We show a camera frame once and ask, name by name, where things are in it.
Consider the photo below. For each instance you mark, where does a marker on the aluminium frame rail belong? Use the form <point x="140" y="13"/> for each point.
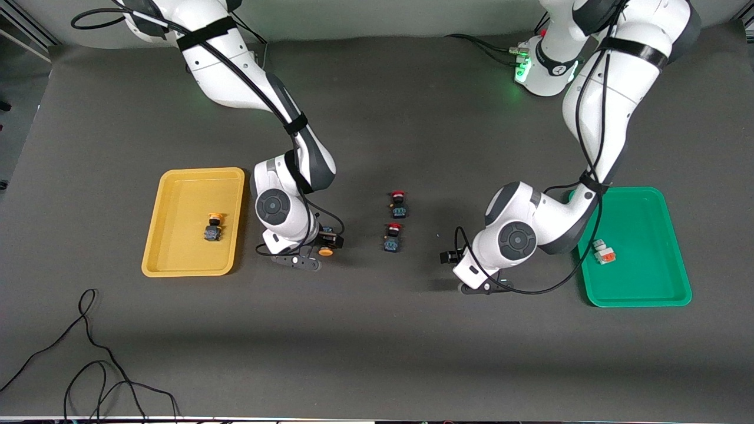
<point x="26" y="38"/>

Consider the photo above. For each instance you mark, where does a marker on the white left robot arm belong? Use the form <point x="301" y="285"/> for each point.
<point x="601" y="112"/>

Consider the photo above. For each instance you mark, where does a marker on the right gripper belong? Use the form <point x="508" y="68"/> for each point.
<point x="327" y="239"/>

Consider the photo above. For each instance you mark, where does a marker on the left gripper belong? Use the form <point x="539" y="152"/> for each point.
<point x="450" y="257"/>

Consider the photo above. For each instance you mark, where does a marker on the green plastic tray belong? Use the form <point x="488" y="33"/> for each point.
<point x="642" y="282"/>

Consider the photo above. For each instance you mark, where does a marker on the dark grey table mat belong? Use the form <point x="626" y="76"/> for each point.
<point x="377" y="353"/>

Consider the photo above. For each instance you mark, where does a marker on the grey orange push button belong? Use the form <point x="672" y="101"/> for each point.
<point x="605" y="255"/>

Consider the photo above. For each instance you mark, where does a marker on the red cap push button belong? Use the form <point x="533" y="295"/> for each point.
<point x="392" y="242"/>
<point x="399" y="209"/>

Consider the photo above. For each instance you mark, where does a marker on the yellow plastic tray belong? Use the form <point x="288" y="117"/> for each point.
<point x="177" y="259"/>

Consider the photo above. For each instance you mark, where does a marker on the yellow cap push button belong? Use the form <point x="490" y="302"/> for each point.
<point x="212" y="234"/>
<point x="325" y="252"/>

